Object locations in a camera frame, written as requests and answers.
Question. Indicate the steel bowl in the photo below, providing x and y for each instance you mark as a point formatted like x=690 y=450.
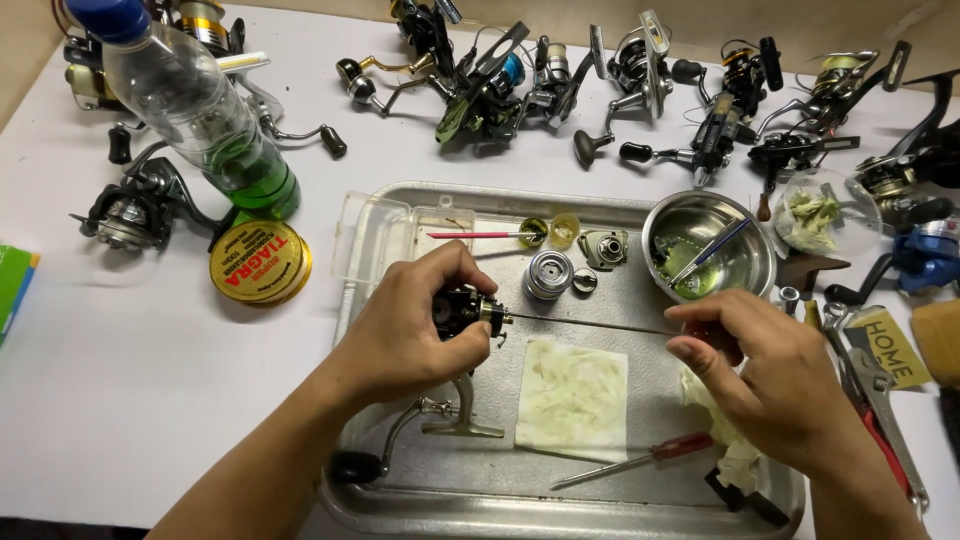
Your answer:
x=742 y=262

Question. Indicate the small silver drag knob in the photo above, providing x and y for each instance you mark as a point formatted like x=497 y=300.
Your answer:
x=584 y=280

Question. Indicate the yellow printed card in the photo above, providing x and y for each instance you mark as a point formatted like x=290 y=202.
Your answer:
x=889 y=349

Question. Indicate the grey reel side cover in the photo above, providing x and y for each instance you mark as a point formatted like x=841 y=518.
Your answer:
x=604 y=247

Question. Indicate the gold black spinning reel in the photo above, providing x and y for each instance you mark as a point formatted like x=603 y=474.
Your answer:
x=202 y=26

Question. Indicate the black grey spinning reel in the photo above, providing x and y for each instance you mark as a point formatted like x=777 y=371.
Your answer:
x=139 y=214

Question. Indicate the clear plastic cup with grease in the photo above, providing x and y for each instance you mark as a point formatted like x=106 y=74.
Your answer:
x=821 y=214

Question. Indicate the row of fishing reels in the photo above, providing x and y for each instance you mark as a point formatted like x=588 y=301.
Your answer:
x=487 y=90

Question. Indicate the clear plastic bottle blue cap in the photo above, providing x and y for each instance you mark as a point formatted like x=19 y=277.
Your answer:
x=195 y=105

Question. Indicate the silver socket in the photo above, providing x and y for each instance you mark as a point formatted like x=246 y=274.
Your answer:
x=789 y=298

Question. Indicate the gold fishing line spool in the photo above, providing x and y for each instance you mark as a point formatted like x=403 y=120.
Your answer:
x=255 y=262

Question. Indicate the yellow sponge block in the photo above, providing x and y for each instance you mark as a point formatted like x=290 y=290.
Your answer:
x=939 y=337

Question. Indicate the blue metal tweezers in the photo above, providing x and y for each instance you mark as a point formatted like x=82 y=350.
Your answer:
x=709 y=251

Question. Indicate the large black spinning reel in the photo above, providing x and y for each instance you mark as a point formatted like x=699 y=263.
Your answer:
x=919 y=161

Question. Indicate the blue spinning reel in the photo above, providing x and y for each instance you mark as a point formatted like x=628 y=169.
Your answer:
x=926 y=259

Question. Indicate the person's right hand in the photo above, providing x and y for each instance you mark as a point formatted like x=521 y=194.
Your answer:
x=787 y=382

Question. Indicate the small yellow cap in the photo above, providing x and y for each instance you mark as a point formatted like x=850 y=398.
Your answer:
x=565 y=229

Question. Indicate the black reel part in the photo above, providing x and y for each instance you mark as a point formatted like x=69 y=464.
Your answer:
x=750 y=502

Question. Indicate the crumpled white tissue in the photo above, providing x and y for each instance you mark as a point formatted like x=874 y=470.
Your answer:
x=739 y=457

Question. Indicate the person's left hand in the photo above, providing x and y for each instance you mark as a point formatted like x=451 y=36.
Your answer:
x=397 y=337

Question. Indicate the brown wedge piece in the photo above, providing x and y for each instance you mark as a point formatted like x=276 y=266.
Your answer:
x=806 y=268

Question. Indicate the green packet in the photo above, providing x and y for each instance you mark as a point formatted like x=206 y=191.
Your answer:
x=13 y=289

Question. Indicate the silver reel spool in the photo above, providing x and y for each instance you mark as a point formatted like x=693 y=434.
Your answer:
x=547 y=274

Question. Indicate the small dark green cap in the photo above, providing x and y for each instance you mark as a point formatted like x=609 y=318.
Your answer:
x=533 y=232

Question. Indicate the clear plastic box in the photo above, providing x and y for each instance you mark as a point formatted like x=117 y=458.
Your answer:
x=375 y=232

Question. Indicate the folded white tissue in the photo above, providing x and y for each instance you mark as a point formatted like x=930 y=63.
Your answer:
x=574 y=397

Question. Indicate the black silver spinning reel body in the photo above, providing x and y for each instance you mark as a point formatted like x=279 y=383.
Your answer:
x=454 y=309

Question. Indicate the metal tray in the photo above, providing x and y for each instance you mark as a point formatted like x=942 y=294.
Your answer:
x=480 y=495

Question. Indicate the reel part in green liquid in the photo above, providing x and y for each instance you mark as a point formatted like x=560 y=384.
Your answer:
x=671 y=255

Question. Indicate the silver adjustable wrench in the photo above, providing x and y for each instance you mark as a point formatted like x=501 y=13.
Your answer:
x=889 y=420

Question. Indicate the small silver spanner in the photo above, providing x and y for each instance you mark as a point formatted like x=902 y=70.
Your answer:
x=834 y=319

